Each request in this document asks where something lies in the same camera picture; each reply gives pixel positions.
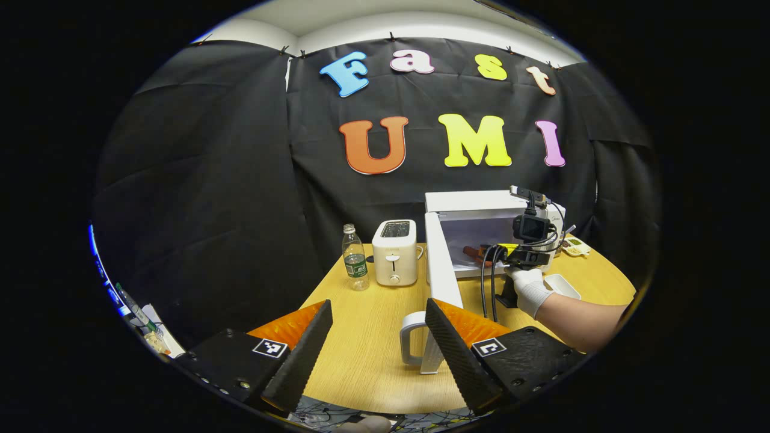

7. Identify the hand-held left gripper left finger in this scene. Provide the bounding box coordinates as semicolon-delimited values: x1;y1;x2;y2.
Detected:
174;299;333;416

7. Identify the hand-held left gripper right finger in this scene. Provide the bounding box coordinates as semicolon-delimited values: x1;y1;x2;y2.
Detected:
425;298;587;416

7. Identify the white microwave oven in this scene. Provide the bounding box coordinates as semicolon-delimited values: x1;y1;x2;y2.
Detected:
400;190;566;375

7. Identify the white rectangular plate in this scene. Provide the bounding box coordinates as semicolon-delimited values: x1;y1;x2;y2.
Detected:
541;274;582;300

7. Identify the white toaster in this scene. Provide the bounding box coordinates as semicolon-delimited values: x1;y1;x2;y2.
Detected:
372;220;424;287

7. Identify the clear plastic water bottle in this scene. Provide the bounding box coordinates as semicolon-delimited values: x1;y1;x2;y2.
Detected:
342;224;370;291

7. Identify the white paper sheet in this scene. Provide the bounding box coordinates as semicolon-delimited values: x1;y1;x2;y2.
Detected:
141;304;186;360

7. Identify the green pen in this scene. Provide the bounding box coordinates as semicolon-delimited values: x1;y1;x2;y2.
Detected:
115;283;158;333

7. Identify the black backdrop cloth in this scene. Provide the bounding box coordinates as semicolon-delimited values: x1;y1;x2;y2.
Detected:
91;37;662;349

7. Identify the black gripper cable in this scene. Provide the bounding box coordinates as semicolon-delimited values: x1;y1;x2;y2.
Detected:
480;244;512;322

